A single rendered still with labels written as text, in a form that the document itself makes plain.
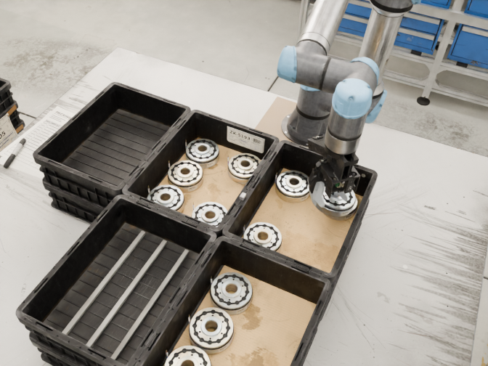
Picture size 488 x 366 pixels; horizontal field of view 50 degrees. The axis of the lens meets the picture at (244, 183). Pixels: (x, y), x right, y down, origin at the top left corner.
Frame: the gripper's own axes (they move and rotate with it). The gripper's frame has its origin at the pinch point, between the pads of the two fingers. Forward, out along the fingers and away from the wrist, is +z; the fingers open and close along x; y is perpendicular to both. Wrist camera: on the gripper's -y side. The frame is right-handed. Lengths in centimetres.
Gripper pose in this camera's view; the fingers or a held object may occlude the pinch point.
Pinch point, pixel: (323, 197)
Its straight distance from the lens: 132.4
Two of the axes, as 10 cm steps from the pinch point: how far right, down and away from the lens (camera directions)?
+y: 3.5, 7.0, -6.3
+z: -0.4, 6.8, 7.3
